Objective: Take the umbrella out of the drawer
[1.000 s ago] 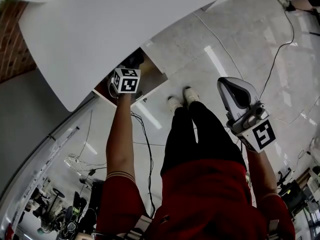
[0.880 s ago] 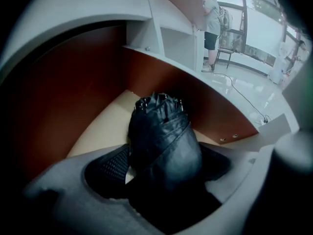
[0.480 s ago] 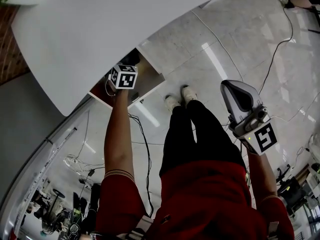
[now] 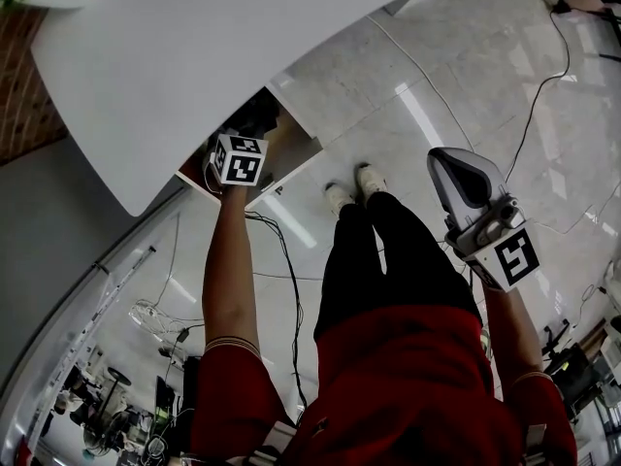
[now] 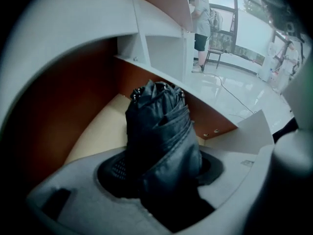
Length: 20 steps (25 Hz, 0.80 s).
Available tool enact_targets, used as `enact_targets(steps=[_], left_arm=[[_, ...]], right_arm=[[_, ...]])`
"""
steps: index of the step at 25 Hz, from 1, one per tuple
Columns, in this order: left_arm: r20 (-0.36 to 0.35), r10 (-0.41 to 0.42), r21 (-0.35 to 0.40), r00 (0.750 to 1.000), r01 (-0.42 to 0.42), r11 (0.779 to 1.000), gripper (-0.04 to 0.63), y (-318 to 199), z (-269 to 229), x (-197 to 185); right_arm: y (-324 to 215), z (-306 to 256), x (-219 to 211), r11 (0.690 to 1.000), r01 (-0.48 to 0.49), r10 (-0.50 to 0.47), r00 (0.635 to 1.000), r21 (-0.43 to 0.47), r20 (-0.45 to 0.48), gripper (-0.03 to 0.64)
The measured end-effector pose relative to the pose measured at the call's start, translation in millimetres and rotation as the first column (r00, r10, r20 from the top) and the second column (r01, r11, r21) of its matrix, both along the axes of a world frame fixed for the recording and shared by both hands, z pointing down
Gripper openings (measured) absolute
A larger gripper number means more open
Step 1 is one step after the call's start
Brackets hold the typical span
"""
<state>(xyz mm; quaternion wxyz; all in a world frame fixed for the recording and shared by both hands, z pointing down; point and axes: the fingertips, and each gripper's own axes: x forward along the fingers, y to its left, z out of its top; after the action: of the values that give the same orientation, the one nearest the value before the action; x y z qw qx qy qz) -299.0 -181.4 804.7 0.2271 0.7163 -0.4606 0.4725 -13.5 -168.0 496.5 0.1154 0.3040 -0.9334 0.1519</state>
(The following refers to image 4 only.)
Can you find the white desk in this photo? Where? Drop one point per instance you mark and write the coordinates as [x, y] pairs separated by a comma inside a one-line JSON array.
[[170, 56]]

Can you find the wooden drawer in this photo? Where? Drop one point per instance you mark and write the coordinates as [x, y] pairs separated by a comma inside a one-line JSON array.
[[291, 148]]

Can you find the grey metal cabinet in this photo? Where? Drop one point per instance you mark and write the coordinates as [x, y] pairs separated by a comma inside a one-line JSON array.
[[58, 241]]

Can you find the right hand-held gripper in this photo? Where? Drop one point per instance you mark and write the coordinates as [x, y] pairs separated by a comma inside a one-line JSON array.
[[490, 231]]

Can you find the person's left white shoe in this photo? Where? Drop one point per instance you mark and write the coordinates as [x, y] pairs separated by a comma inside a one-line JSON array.
[[338, 198]]

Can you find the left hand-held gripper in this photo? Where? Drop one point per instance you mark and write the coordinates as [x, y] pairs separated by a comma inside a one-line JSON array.
[[240, 165]]

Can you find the person's right white shoe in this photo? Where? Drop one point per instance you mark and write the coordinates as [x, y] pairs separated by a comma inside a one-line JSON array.
[[369, 180]]

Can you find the person's red shirt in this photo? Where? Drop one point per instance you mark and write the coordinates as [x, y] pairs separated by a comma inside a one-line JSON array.
[[402, 391]]

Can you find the person's white shoe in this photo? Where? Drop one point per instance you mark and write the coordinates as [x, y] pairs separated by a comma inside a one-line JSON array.
[[369, 180], [338, 198]]

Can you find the person's right forearm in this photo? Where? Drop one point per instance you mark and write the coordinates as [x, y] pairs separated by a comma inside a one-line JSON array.
[[516, 338]]

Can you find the person's black trousers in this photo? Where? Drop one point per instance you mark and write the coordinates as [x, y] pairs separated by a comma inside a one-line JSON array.
[[388, 270]]

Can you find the person's left forearm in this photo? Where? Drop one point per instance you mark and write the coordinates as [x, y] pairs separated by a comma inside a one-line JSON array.
[[230, 270]]

